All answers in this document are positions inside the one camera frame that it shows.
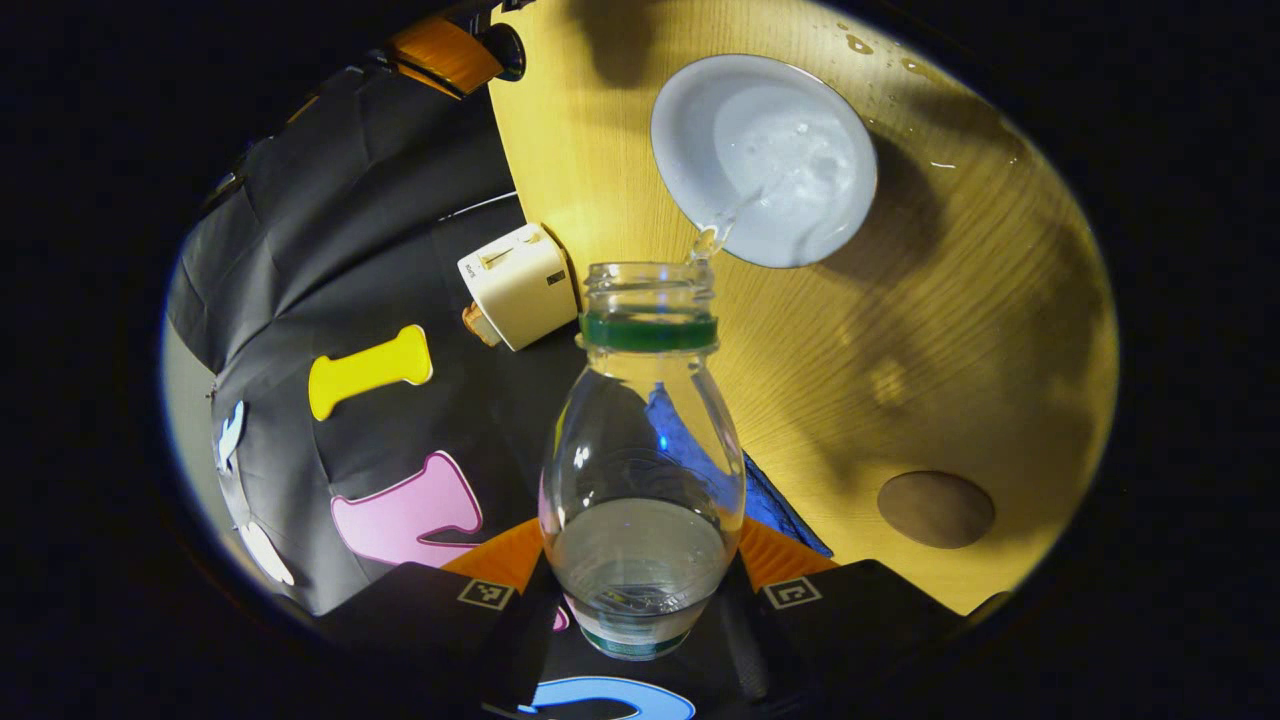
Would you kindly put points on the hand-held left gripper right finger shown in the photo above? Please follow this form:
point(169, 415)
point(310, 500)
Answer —
point(755, 640)

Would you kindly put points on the toast slice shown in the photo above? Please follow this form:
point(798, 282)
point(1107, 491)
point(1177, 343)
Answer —
point(482, 325)

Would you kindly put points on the black teacup lid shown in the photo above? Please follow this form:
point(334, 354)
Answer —
point(508, 50)

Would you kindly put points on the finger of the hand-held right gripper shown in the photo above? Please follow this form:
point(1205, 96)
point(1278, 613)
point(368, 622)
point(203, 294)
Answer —
point(445, 52)

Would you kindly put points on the blue folded towel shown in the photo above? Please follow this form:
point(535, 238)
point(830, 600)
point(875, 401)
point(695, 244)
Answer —
point(790, 510)

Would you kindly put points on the round brown coaster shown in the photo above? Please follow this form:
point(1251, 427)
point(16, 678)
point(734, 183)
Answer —
point(937, 510)

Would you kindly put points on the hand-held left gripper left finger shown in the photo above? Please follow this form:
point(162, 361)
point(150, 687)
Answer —
point(505, 640)

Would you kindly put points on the white toaster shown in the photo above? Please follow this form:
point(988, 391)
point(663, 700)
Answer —
point(520, 285)

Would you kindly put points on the clear plastic water bottle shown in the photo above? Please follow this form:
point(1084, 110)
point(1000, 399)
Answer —
point(645, 450)

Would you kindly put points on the black backdrop cloth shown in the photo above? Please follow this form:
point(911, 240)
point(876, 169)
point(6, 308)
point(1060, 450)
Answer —
point(400, 250)

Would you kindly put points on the grey teacup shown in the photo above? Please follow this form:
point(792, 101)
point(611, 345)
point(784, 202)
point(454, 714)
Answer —
point(800, 130)

